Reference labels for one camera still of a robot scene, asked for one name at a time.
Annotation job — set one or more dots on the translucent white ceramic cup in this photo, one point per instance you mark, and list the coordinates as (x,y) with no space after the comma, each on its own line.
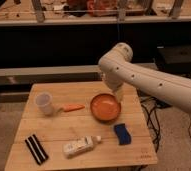
(44,103)

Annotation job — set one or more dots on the black box on right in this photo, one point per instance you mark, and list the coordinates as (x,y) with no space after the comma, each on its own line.
(174,59)

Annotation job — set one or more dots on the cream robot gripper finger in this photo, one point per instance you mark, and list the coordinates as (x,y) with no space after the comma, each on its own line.
(118,94)

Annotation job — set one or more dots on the orange carrot toy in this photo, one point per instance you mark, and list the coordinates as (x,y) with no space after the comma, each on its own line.
(70,107)

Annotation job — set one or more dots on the blue sponge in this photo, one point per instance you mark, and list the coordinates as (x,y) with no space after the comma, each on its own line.
(122,134)

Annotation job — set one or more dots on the black white striped block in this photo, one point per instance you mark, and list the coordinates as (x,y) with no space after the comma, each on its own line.
(36,149)

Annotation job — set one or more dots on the white plastic bottle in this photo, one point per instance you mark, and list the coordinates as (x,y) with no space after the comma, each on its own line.
(81,145)

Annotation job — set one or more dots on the wooden folding table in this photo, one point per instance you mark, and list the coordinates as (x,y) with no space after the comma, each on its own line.
(55,131)

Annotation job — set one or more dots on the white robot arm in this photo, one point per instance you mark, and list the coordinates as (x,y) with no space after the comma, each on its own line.
(117,69)

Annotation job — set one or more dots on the orange round bowl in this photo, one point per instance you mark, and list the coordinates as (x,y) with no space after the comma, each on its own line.
(104,107)

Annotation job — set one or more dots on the long workbench shelf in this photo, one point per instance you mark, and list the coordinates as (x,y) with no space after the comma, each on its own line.
(90,12)

